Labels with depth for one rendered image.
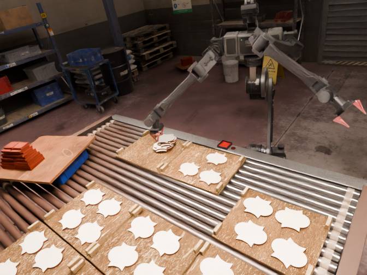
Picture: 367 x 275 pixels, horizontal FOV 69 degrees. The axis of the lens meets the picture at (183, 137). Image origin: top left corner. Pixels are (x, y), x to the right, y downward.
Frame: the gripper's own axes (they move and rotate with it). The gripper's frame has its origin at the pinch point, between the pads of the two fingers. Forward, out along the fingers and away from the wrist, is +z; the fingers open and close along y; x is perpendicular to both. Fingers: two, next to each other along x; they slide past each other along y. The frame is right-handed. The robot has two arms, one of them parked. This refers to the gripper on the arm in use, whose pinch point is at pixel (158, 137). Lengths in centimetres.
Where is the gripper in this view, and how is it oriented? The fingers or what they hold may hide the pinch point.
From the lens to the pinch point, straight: 188.2
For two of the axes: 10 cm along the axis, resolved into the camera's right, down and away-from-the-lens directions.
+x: 9.5, 0.3, -3.1
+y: -2.8, 5.3, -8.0
